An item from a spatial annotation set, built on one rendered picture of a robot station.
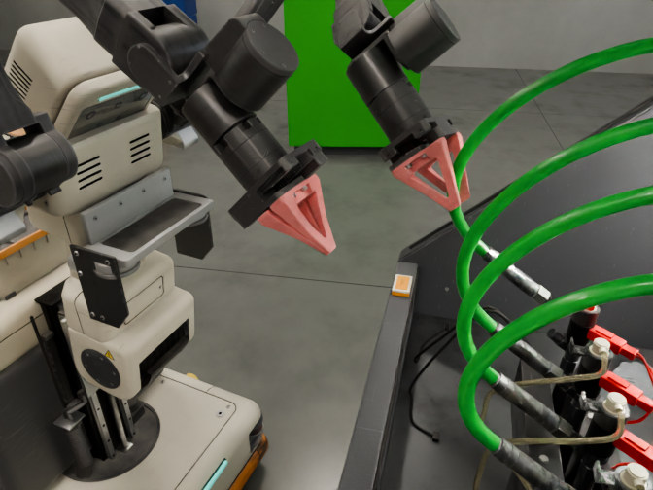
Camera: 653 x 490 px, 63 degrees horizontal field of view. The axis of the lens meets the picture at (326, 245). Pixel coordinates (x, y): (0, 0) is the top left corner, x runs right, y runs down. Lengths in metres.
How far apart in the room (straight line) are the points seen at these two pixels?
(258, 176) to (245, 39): 0.12
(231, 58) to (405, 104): 0.21
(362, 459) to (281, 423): 1.30
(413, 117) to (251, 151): 0.20
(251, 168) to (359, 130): 3.52
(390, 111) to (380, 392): 0.39
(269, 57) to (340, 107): 3.49
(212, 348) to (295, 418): 0.52
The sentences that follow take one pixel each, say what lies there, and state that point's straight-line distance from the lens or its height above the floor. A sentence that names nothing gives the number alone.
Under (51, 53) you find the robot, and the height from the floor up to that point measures 1.35.
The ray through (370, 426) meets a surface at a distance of 0.73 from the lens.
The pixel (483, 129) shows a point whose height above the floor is 1.33.
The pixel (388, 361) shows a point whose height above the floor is 0.95.
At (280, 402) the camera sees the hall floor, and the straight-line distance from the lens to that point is 2.05.
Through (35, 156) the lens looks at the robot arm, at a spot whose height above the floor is 1.26.
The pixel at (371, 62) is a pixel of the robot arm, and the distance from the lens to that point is 0.63.
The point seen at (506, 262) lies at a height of 1.27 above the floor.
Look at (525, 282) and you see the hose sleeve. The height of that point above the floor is 1.15.
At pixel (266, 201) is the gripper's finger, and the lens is 0.52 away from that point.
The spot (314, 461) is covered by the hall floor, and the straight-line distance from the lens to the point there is 1.88.
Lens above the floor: 1.51
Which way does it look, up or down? 31 degrees down
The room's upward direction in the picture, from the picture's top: straight up
